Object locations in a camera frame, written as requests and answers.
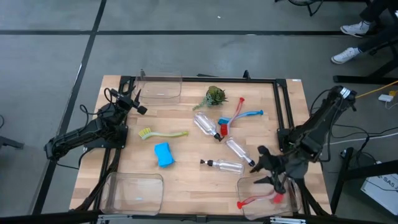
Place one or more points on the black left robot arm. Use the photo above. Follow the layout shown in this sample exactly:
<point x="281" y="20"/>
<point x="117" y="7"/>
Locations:
<point x="77" y="137"/>

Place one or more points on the person's leg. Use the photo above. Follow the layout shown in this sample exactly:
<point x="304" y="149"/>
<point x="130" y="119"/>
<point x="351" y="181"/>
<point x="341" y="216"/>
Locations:
<point x="379" y="39"/>
<point x="379" y="11"/>

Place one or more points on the black furniture foot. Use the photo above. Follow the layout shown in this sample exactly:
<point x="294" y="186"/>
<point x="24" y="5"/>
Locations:
<point x="11" y="142"/>

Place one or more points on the white power adapter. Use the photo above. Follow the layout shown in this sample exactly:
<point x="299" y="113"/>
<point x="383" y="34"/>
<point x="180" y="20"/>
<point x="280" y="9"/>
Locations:
<point x="385" y="98"/>

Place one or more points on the green dish brush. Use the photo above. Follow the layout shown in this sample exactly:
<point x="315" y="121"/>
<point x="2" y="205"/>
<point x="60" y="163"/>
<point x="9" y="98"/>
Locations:
<point x="144" y="133"/>

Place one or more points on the black chair base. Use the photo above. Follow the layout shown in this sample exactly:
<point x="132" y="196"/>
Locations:
<point x="310" y="11"/>

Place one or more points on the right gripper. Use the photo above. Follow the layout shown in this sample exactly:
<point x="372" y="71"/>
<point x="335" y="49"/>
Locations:
<point x="278" y="165"/>

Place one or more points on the clear plastic bin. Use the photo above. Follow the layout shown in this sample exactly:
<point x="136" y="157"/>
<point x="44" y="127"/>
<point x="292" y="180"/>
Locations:
<point x="130" y="193"/>
<point x="158" y="90"/>
<point x="264" y="214"/>

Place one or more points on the white cardboard box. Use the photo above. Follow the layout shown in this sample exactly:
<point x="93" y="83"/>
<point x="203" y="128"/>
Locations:
<point x="382" y="193"/>

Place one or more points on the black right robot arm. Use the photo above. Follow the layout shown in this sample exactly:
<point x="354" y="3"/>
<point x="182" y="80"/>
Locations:
<point x="317" y="124"/>

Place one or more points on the black desk base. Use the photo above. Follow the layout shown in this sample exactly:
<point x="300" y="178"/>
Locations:
<point x="357" y="80"/>

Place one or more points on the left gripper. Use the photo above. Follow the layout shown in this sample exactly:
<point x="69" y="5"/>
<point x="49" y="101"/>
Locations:
<point x="127" y="101"/>

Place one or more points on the black stand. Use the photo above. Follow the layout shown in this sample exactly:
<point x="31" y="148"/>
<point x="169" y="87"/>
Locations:
<point x="342" y="177"/>

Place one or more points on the yellow plug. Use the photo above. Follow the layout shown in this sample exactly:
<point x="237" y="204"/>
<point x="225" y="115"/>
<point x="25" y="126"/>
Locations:
<point x="393" y="93"/>

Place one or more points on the blue sponge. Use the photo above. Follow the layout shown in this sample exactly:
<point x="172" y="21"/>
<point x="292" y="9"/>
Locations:
<point x="163" y="152"/>

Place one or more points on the black aluminium frame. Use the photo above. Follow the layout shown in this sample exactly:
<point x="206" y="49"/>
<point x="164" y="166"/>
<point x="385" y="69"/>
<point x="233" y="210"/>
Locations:
<point x="199" y="80"/>

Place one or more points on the blue dish brush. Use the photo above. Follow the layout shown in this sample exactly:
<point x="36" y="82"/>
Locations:
<point x="224" y="120"/>

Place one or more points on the clear spray bottle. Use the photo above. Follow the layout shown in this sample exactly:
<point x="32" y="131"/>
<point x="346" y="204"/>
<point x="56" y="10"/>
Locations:
<point x="237" y="150"/>
<point x="230" y="167"/>
<point x="205" y="124"/>

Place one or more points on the potted succulent plant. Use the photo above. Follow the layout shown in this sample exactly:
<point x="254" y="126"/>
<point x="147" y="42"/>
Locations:
<point x="214" y="96"/>

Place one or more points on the red dish brush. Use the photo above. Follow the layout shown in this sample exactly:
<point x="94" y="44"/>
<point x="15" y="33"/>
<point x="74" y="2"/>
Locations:
<point x="224" y="130"/>
<point x="278" y="198"/>

